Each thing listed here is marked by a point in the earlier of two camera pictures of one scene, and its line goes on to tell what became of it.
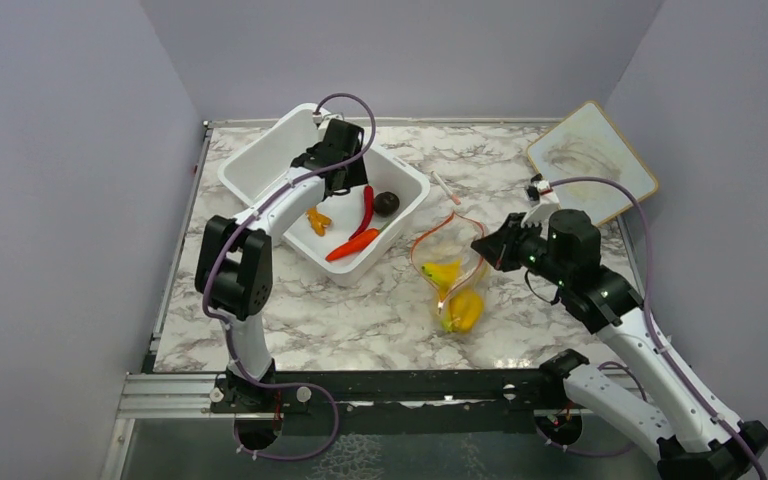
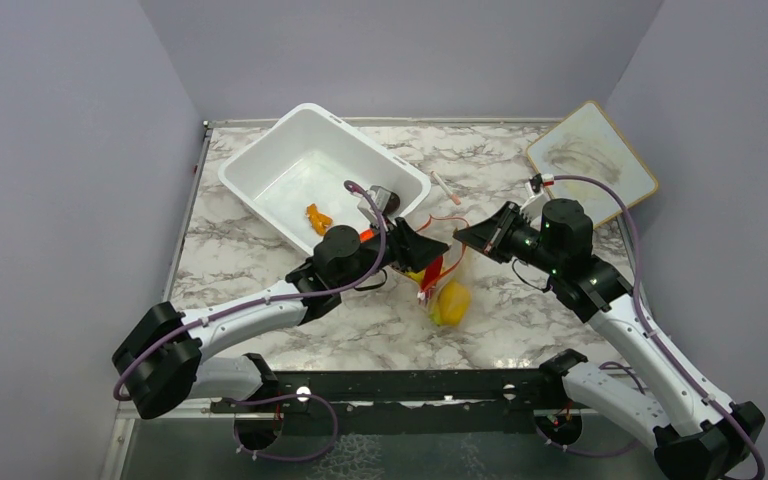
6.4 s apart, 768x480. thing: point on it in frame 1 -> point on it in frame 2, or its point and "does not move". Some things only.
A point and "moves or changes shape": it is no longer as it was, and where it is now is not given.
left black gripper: (354, 176) -> (410, 250)
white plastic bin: (354, 232) does not move
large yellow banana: (465, 312) -> (442, 313)
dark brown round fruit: (386, 204) does not move
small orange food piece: (318, 221) does not move
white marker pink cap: (453, 196) does not move
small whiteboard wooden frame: (589, 144) does not move
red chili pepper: (367, 210) -> (432, 271)
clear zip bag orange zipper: (453, 272) moves or changes shape
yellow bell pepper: (481, 275) -> (452, 304)
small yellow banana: (443, 274) -> (417, 276)
